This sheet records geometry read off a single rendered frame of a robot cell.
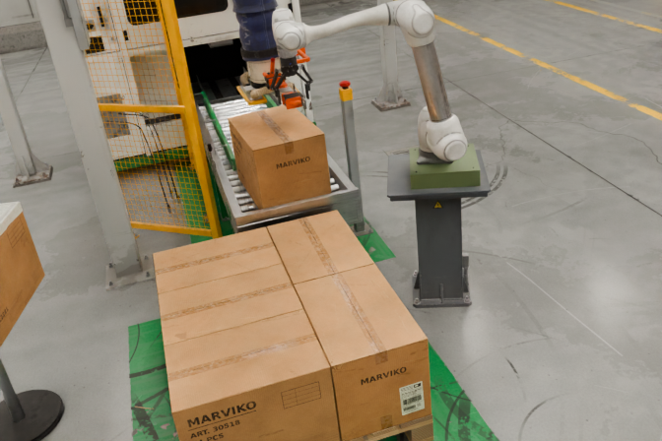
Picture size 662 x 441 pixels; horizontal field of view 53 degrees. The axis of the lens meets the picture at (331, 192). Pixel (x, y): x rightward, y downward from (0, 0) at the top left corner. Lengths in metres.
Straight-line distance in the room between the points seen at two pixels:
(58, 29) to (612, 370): 3.28
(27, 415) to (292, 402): 1.49
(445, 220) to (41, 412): 2.20
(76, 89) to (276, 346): 2.01
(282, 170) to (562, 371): 1.70
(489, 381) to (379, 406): 0.70
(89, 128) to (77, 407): 1.54
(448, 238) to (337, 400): 1.23
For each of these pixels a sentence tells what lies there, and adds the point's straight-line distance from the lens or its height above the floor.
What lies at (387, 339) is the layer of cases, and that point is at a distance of 2.69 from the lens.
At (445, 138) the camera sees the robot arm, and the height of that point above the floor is 1.05.
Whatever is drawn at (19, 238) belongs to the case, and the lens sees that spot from 3.28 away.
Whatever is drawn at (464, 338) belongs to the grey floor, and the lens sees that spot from 3.55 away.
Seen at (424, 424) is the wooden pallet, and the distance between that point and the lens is 2.97.
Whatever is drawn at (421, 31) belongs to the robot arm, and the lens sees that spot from 2.92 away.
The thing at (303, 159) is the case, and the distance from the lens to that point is 3.59.
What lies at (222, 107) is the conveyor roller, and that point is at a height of 0.54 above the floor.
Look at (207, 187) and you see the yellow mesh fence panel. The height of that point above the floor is 0.48.
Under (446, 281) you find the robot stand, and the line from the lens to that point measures 3.70.
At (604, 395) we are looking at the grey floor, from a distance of 3.32.
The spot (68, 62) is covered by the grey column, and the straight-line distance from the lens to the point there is 3.99.
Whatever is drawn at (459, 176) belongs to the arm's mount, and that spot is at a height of 0.81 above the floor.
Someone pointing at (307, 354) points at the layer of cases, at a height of 0.54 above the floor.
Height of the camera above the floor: 2.24
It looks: 26 degrees down
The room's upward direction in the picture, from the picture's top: 7 degrees counter-clockwise
